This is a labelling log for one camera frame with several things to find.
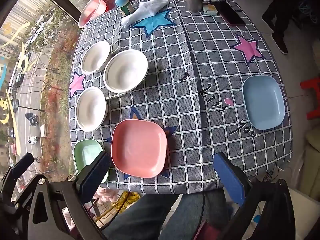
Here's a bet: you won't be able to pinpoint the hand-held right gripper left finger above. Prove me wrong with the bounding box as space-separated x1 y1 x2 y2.
30 151 112 240

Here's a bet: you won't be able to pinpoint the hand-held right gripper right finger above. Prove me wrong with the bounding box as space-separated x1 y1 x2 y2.
213 151 303 240

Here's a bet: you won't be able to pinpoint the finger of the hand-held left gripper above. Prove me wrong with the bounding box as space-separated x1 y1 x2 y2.
1 152 34 196

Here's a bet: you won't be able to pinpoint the small white bowl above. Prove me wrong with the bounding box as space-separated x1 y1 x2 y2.
81 40 111 75

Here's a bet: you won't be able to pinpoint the green square plate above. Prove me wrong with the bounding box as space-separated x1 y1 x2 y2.
73 139 109 183

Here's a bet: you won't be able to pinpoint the pink fluffy cloth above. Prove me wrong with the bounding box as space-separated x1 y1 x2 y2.
95 186 119 205

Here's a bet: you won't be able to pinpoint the pink square plate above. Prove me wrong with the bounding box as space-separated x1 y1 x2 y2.
111 119 167 179

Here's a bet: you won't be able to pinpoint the medium white bowl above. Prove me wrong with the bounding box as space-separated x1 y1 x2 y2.
76 86 108 133

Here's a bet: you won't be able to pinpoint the person's blue jeans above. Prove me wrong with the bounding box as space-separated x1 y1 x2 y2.
100 189 230 240

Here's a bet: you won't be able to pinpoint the blue square plate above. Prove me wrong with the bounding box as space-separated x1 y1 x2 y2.
242 75 286 131

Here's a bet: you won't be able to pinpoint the cream sofa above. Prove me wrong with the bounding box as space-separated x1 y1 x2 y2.
295 125 320 198

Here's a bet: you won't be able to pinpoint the large white bowl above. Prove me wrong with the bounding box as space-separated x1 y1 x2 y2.
103 49 149 93

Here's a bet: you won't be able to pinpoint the red plastic stool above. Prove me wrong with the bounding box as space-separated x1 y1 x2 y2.
300 77 320 120

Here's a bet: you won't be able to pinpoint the pink plastic basin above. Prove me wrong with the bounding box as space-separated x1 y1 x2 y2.
78 0 108 29

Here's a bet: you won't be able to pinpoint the black flat case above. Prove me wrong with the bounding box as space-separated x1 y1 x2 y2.
211 1 247 27

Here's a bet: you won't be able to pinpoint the white towel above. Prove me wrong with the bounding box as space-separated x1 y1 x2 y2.
121 0 170 28

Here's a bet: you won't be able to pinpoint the green plastic bottle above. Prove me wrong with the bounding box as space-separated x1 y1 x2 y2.
114 0 135 16

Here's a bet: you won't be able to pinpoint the red plastic basin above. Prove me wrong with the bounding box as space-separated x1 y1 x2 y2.
100 0 117 12

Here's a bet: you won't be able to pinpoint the yellow metal frame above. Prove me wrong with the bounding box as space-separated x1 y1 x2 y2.
95 191 143 222

